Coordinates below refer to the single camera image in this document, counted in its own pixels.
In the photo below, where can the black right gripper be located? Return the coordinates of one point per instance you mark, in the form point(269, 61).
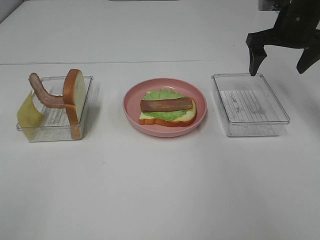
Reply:
point(295, 27)

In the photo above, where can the green lettuce leaf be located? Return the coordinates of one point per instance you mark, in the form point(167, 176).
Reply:
point(162, 94)

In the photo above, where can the bread slice from tray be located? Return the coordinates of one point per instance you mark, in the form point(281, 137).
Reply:
point(183, 121)

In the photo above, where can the curved bacon strip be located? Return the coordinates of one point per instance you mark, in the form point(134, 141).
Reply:
point(49, 100)

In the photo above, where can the yellow cheese slice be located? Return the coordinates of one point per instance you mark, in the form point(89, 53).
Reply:
point(28, 117)

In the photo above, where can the right clear plastic tray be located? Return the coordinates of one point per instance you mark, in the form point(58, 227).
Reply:
point(247, 106)

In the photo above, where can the clear plastic tray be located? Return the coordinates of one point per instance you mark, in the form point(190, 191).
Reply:
point(247, 106)
point(55, 125)

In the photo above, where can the pink round plate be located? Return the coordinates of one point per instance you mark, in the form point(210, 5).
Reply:
point(131, 106)

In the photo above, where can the bread slice in left tray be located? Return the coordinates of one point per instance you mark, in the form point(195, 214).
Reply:
point(74, 96)

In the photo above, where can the left clear plastic tray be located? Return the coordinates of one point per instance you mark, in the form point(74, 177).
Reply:
point(55, 125)

